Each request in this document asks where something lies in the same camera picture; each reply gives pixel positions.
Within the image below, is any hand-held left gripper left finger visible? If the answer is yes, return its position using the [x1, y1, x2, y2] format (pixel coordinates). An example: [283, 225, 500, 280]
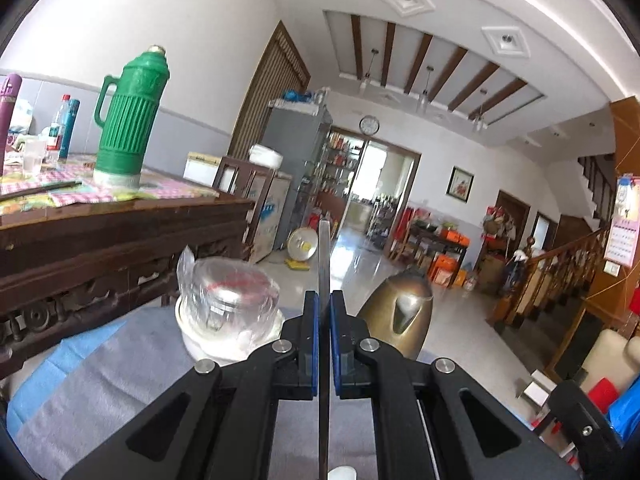
[62, 291, 319, 480]

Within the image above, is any checkered cloth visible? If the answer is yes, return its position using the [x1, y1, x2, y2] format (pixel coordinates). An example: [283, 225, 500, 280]
[0, 152, 221, 208]

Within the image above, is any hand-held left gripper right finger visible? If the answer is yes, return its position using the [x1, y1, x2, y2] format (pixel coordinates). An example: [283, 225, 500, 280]
[330, 291, 583, 480]

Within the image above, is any green thermos jug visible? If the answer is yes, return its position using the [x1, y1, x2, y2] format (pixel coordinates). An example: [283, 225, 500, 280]
[93, 45, 167, 193]

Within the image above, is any wooden side table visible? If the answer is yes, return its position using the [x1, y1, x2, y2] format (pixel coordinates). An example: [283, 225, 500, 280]
[390, 207, 471, 286]

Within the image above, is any purple bottle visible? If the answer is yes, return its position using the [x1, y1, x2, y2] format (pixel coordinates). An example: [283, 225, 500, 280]
[0, 73, 24, 177]

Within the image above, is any white round container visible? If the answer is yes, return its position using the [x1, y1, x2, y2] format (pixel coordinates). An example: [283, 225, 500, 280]
[249, 144, 284, 169]

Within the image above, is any dark chopstick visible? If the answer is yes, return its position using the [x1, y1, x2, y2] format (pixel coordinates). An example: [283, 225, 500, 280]
[318, 212, 332, 480]

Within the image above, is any dark stick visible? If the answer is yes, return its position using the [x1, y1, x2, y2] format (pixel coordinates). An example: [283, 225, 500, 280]
[0, 180, 83, 202]

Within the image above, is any red plastic chair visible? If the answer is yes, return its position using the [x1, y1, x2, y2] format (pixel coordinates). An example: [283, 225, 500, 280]
[587, 379, 621, 408]

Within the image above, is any wooden stair railing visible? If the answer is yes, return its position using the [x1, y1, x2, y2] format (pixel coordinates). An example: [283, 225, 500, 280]
[487, 227, 613, 361]

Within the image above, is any blue cloth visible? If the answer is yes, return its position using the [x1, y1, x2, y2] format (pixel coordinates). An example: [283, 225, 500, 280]
[5, 317, 131, 438]

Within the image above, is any white box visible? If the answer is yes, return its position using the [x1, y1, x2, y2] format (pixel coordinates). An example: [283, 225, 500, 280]
[183, 152, 222, 187]

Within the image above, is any grey refrigerator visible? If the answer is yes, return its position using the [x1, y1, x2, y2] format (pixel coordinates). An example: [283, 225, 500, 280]
[260, 100, 333, 262]

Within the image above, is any clear plastic cup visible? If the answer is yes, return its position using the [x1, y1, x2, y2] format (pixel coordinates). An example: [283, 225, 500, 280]
[22, 139, 48, 176]

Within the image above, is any framed wall picture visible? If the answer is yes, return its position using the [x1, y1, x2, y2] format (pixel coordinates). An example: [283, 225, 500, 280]
[446, 166, 475, 204]

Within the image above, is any bronze electric kettle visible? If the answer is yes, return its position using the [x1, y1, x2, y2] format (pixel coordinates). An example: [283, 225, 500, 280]
[357, 267, 434, 361]

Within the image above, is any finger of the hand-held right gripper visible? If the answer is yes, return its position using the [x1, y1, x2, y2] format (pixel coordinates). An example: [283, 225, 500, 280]
[547, 381, 626, 471]

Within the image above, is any brown wooden door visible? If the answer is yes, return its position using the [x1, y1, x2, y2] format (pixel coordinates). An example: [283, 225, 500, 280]
[227, 20, 311, 161]

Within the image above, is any clear plastic bottle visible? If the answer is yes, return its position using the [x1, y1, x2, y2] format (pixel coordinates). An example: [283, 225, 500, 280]
[47, 94, 71, 155]

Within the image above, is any carved dark wooden sideboard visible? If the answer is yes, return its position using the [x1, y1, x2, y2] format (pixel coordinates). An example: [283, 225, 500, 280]
[0, 167, 257, 381]

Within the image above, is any blue plastic bag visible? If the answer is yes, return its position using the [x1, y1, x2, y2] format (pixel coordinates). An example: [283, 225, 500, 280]
[607, 375, 640, 436]

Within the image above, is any white bowl with plastic cover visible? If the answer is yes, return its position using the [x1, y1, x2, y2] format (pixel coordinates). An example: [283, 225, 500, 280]
[177, 246, 282, 345]

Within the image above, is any pink wall calendar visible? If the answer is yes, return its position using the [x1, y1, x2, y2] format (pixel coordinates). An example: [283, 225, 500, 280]
[602, 175, 640, 268]

